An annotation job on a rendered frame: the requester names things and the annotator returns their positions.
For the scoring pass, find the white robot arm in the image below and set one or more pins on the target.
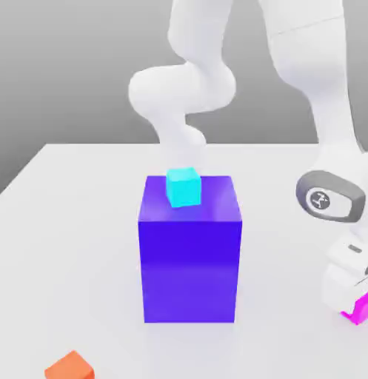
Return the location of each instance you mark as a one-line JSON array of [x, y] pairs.
[[198, 83]]

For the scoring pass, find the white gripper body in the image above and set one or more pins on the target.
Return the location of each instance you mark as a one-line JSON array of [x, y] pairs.
[[339, 285]]

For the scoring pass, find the small magenta cube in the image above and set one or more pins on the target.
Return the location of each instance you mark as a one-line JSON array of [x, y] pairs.
[[365, 308]]

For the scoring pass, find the small cyan cube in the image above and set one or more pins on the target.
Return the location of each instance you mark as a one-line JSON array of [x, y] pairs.
[[183, 189]]

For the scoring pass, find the large blue box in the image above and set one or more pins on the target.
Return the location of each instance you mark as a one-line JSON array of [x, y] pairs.
[[189, 266]]

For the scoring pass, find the small orange cube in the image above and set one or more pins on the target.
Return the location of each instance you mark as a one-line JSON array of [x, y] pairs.
[[69, 368]]

